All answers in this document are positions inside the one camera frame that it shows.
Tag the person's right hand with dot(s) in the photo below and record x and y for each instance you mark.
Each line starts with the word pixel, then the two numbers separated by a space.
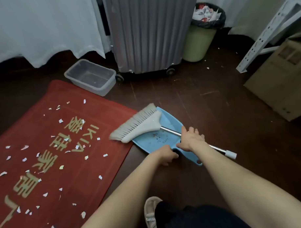
pixel 192 142

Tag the person's left hand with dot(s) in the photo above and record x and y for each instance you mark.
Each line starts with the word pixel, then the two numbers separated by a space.
pixel 165 156

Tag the blue plastic dustpan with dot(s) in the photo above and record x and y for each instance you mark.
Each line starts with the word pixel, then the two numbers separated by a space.
pixel 152 141

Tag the red doormat gold lettering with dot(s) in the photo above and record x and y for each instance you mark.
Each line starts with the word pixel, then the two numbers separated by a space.
pixel 90 140

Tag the clear plastic storage bin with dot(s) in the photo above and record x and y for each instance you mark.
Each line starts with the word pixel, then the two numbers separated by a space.
pixel 90 76

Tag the white paper scraps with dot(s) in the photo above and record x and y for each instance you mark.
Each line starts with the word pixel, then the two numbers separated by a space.
pixel 60 121

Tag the person's right forearm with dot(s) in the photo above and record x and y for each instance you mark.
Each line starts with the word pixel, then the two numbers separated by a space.
pixel 248 190

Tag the person's left forearm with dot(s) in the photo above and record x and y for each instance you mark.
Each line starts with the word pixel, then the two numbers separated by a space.
pixel 123 198

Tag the person's black trousers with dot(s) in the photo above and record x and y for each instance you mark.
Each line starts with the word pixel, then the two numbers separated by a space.
pixel 205 223

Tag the large brown cardboard box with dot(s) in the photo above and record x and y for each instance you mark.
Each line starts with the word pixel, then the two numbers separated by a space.
pixel 282 82

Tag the beige slipper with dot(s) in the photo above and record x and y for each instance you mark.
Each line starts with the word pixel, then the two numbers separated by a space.
pixel 150 211

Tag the green trash bin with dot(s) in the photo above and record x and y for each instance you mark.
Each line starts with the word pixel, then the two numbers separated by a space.
pixel 198 44

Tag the silver ribbed suitcase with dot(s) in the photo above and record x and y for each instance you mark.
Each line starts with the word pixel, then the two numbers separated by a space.
pixel 148 31

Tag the black bin bag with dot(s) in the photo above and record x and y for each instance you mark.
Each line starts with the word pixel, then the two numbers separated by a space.
pixel 219 21

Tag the crumpled paper trash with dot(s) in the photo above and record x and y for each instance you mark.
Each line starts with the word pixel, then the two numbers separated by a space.
pixel 205 13

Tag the white perforated metal rack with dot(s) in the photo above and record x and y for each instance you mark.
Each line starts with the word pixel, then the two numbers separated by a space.
pixel 266 30

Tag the white curtain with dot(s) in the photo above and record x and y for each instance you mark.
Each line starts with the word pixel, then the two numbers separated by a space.
pixel 250 17
pixel 45 22

